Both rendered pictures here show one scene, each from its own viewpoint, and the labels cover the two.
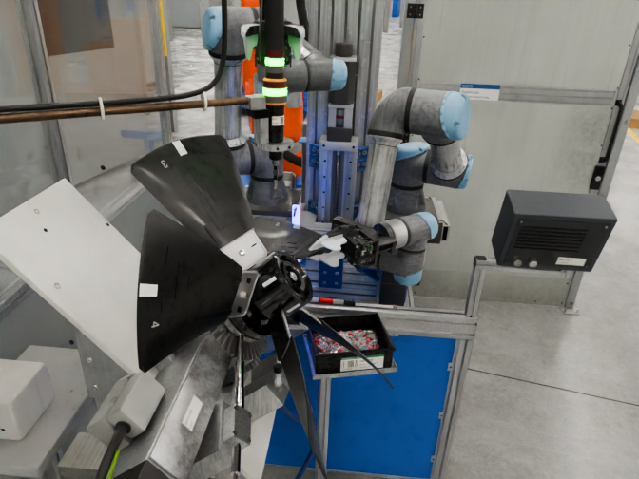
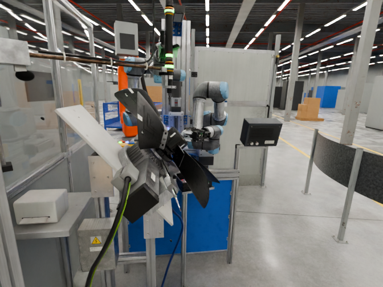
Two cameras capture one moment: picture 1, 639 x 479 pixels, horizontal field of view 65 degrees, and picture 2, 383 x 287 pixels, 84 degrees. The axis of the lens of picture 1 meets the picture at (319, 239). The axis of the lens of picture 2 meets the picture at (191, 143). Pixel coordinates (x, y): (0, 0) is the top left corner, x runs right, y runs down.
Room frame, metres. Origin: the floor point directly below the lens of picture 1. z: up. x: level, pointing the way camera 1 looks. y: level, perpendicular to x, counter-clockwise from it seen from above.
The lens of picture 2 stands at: (-0.19, 0.21, 1.44)
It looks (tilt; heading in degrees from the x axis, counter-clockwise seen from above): 14 degrees down; 348
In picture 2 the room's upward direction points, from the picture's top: 1 degrees clockwise
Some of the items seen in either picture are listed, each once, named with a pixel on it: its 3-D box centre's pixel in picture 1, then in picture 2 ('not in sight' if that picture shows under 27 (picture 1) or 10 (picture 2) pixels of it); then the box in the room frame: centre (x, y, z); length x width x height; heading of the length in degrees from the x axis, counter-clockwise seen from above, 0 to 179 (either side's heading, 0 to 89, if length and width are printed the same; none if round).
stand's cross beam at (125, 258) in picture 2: not in sight; (129, 257); (0.82, 0.32, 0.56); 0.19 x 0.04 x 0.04; 86
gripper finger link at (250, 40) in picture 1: (249, 43); (159, 49); (0.96, 0.14, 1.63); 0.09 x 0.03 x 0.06; 164
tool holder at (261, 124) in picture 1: (270, 122); (167, 78); (0.94, 0.10, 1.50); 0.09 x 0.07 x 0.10; 121
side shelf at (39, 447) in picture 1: (34, 402); (58, 212); (0.87, 0.65, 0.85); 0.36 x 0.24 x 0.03; 176
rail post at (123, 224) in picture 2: not in sight; (124, 229); (1.32, 0.40, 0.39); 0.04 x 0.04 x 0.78; 86
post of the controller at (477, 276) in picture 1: (474, 287); (237, 156); (1.27, -0.46, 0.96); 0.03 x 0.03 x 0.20; 86
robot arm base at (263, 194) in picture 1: (267, 185); not in sight; (1.70, 0.19, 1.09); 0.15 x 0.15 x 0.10
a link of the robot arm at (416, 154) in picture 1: (411, 162); (204, 118); (1.66, -0.31, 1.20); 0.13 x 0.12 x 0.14; 68
